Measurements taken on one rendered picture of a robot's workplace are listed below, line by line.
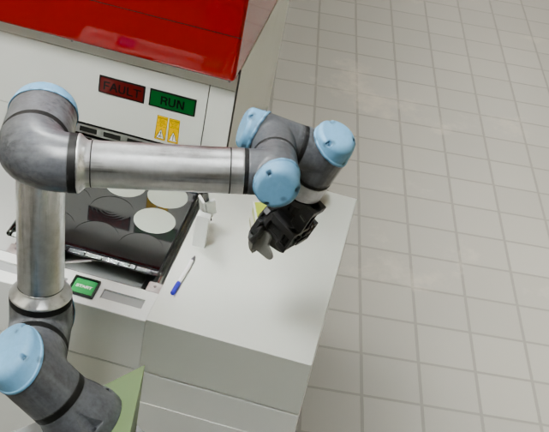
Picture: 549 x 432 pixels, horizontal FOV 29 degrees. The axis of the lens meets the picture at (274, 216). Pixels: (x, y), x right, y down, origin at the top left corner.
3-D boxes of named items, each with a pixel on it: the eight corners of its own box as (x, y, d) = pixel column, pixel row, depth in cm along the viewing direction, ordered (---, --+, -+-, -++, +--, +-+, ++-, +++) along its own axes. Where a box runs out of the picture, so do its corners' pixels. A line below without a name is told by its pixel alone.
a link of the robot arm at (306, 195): (284, 166, 189) (313, 152, 194) (274, 183, 192) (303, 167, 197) (312, 197, 187) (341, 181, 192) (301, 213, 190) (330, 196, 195)
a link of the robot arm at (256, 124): (252, 125, 174) (313, 147, 177) (249, 96, 184) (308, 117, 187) (234, 165, 178) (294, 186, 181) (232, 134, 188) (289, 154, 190)
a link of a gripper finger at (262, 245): (258, 275, 205) (277, 248, 199) (237, 252, 207) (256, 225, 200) (268, 268, 207) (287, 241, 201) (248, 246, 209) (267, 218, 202)
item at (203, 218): (196, 230, 245) (204, 183, 238) (212, 234, 245) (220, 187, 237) (188, 245, 240) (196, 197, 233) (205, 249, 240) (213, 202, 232)
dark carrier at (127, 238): (68, 156, 273) (69, 153, 272) (199, 190, 270) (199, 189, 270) (14, 232, 245) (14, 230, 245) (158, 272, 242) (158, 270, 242)
